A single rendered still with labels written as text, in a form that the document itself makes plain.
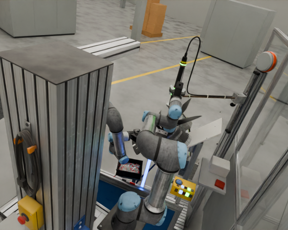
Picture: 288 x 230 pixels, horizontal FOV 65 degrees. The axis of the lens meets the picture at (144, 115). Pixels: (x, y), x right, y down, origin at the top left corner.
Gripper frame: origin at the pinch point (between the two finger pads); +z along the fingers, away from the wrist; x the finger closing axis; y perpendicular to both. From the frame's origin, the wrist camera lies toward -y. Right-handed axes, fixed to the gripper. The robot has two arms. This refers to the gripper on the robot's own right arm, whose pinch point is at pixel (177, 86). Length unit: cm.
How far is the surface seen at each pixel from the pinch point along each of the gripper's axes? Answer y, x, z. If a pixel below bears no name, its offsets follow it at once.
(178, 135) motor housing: 48, 13, 10
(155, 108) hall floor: 166, -7, 250
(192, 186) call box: 59, 29, -32
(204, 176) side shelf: 80, 47, 2
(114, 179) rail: 80, -29, -26
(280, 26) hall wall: 45, 497, 1122
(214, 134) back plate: 34, 40, 4
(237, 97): 10, 53, 30
